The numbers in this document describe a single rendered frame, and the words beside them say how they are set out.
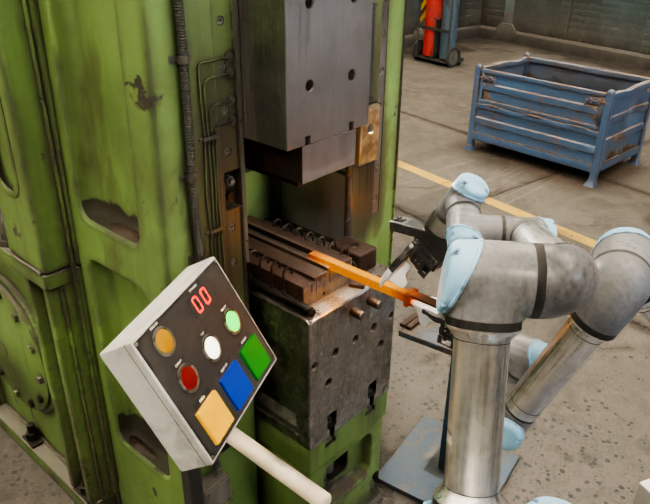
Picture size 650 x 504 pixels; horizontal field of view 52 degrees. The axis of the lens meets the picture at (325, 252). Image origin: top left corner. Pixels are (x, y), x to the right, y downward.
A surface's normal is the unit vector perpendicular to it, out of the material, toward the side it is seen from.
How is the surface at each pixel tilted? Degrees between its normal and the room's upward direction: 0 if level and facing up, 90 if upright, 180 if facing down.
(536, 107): 89
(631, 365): 0
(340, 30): 90
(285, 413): 42
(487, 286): 67
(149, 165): 89
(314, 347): 90
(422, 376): 0
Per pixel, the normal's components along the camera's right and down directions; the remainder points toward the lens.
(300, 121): 0.74, 0.32
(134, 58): -0.67, 0.32
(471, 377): -0.47, 0.05
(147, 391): -0.29, 0.44
